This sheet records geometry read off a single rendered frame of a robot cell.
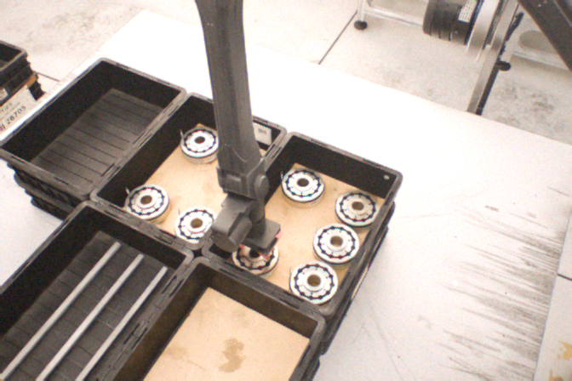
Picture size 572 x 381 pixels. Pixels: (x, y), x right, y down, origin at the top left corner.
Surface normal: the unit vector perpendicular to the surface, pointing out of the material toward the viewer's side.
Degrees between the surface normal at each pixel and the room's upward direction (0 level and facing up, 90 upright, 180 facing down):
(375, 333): 0
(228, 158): 79
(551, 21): 88
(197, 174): 0
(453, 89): 0
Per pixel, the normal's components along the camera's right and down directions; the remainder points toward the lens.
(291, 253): -0.01, -0.61
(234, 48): 0.85, 0.30
